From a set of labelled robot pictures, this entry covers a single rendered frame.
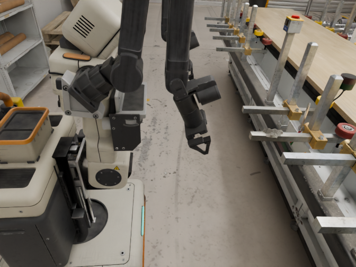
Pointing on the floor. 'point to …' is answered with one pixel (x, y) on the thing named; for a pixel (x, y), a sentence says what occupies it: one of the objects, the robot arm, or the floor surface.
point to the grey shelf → (23, 52)
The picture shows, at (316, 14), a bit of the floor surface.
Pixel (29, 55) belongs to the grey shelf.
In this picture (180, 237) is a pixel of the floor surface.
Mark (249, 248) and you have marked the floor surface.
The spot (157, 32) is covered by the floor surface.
